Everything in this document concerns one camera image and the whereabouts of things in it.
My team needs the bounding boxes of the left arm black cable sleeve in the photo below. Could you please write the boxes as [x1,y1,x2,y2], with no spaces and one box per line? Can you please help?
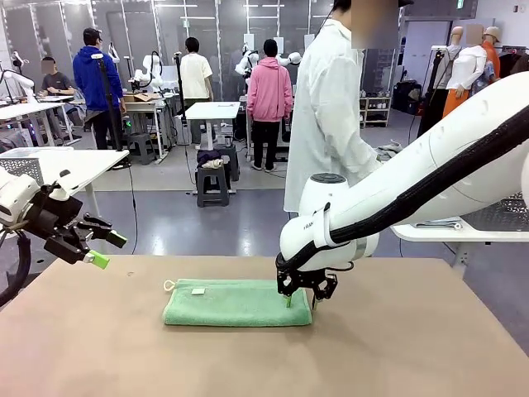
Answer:
[0,229,33,308]

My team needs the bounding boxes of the black stand pole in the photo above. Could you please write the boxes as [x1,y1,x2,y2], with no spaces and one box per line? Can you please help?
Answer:
[174,51,188,137]

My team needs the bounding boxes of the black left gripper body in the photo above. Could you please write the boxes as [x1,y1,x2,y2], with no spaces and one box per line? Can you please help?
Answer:
[28,194,90,245]

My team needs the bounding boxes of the arm black cable sleeve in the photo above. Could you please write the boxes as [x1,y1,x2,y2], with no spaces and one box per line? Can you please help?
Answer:
[328,117,529,245]
[0,229,33,308]

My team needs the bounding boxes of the person in blue hoodie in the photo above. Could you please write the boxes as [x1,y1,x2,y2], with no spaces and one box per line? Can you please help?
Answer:
[72,27,127,151]

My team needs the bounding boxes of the mannequin orange shirt tan cap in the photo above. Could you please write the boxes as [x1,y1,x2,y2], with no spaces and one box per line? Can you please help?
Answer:
[481,26,502,82]

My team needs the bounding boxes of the clothes rack dark garments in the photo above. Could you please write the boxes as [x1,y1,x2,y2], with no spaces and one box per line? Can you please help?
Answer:
[498,47,529,78]

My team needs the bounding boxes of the wooden shoe shelf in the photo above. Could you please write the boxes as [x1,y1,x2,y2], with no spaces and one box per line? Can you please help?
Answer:
[358,95,393,128]

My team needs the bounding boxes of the black bags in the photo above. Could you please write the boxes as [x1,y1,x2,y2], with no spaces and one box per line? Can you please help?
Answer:
[394,80,423,116]

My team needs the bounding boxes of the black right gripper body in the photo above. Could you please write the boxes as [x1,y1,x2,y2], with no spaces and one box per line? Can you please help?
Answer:
[275,255,338,286]

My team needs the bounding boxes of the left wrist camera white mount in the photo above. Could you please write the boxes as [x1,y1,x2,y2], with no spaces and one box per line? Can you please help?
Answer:
[49,168,75,203]

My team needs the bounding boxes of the mannequin white blouse floral shorts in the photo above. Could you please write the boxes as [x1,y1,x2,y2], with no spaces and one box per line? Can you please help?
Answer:
[446,23,497,100]

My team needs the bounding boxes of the grey workbench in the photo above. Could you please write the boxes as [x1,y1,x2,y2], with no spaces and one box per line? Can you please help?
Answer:
[122,97,179,160]

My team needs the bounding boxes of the right arm black cable sleeve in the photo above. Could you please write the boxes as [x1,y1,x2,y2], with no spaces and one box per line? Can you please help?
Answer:
[328,117,529,245]

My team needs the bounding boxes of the mint green towel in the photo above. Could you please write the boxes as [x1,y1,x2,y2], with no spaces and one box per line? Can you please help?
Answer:
[161,278,313,328]

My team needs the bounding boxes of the thin black hanging cable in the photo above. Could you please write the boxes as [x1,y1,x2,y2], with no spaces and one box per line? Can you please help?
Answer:
[126,163,139,256]

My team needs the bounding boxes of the tall black tripod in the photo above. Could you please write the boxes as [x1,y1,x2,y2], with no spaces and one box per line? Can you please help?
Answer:
[95,53,125,153]

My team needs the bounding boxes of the person in cream shirt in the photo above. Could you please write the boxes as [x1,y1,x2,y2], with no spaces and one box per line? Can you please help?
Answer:
[179,36,214,146]

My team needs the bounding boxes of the mannequin grey top orange trousers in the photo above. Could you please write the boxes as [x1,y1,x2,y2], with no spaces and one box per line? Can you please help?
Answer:
[441,26,470,119]

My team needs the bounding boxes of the person in dark grey shirt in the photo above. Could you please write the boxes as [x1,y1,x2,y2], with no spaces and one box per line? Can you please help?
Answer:
[40,56,76,97]

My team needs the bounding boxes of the person in white shirt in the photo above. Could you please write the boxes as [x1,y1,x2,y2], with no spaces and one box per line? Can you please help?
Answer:
[284,0,415,220]

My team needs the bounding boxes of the black tripod white top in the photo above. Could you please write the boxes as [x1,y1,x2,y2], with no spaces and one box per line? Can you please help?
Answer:
[417,44,450,137]

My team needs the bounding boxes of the person's right forearm white sleeve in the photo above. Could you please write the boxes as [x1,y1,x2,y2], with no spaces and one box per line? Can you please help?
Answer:
[345,138,384,185]

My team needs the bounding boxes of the white table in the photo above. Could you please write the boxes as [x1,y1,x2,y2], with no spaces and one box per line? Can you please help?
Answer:
[371,140,529,270]
[184,102,241,152]
[0,102,82,146]
[0,148,131,220]

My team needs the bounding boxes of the pile of dark clothes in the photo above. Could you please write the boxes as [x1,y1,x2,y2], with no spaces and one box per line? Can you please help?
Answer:
[196,148,225,170]

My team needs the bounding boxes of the grey step stool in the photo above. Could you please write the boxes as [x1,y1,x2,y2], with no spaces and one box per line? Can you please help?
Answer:
[126,132,158,165]
[196,163,231,208]
[214,143,241,182]

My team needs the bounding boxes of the grey perforated plastic basket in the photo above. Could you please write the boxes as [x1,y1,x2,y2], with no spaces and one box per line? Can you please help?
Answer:
[0,159,45,187]
[465,190,529,232]

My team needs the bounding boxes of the person in pink hoodie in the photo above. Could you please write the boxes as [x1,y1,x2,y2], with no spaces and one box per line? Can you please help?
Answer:
[246,39,294,173]

